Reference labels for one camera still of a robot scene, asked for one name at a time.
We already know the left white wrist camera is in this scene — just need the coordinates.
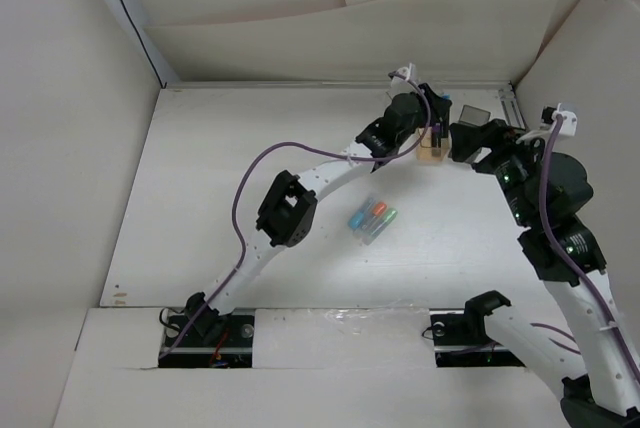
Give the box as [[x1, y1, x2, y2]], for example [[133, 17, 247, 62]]
[[389, 63, 418, 82]]

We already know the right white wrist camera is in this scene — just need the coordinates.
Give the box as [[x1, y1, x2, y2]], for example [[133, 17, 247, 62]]
[[539, 102, 578, 139]]

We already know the grey smoked plastic container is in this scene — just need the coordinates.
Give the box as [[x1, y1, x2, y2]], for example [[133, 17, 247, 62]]
[[458, 104, 491, 126]]

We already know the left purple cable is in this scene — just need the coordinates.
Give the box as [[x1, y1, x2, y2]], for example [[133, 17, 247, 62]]
[[159, 71, 436, 359]]

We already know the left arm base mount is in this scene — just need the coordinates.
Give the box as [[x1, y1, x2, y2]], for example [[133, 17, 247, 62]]
[[158, 308, 256, 369]]

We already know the green pastel highlighter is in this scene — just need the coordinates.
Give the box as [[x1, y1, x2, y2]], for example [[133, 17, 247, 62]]
[[363, 208, 398, 245]]

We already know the amber plastic container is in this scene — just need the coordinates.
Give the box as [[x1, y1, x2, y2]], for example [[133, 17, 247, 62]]
[[415, 124, 450, 164]]

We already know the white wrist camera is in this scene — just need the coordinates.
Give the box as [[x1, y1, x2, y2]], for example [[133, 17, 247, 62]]
[[539, 102, 578, 139], [389, 63, 418, 82]]

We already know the orange pastel highlighter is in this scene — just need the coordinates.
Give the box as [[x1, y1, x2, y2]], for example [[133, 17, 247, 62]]
[[357, 201, 387, 238]]

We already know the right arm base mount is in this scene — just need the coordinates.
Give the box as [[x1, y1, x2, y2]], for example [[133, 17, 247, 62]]
[[421, 310, 524, 368]]

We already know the black blue-capped highlighter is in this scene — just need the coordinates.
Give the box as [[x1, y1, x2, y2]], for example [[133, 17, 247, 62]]
[[430, 132, 442, 157]]

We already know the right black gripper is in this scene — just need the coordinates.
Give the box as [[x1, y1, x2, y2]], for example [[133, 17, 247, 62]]
[[449, 118, 554, 227]]

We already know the light blue pastel highlighter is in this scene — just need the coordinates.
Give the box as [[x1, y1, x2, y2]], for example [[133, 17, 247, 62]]
[[347, 196, 377, 231]]

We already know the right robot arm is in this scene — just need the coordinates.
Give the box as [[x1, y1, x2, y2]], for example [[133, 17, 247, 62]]
[[450, 118, 639, 427]]

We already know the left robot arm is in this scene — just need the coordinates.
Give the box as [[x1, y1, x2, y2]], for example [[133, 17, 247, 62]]
[[182, 83, 452, 345]]

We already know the black purple-capped highlighter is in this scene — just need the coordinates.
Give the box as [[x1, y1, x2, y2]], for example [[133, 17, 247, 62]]
[[431, 123, 442, 150]]

